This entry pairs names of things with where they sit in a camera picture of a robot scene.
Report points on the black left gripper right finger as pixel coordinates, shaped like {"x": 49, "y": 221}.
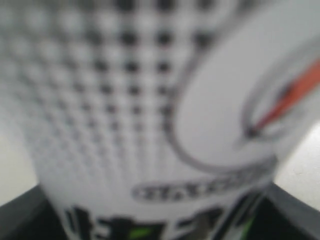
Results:
{"x": 281, "y": 216}

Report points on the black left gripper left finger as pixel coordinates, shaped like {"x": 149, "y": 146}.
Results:
{"x": 30, "y": 216}

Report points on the clear plastic drink bottle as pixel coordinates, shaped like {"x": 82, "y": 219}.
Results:
{"x": 158, "y": 119}

